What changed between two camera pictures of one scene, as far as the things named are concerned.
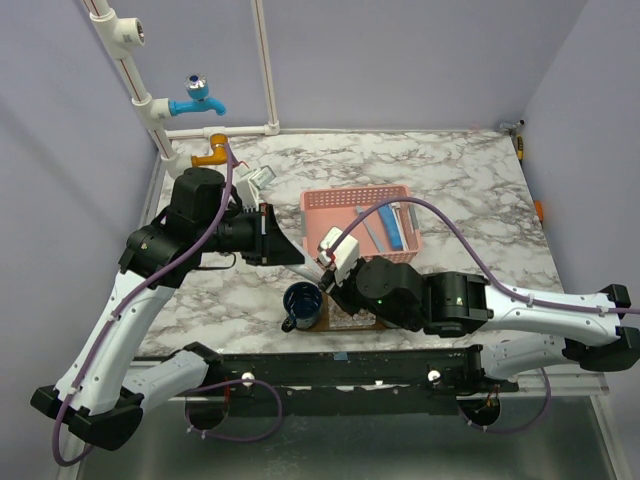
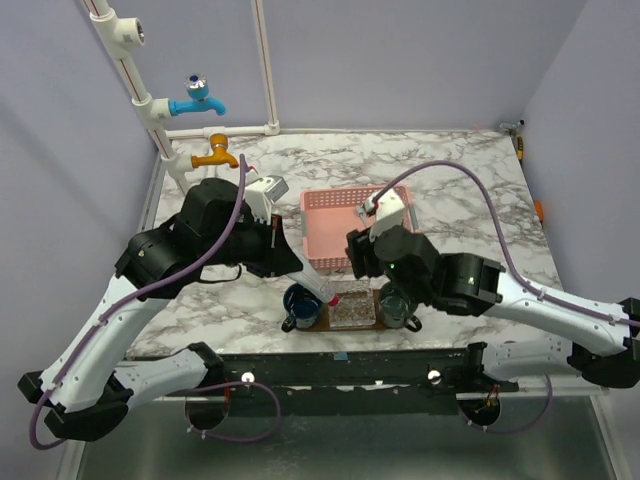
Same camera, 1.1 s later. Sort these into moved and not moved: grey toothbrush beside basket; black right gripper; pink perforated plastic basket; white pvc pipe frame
Moved: black right gripper
Not moved: grey toothbrush beside basket; pink perforated plastic basket; white pvc pipe frame
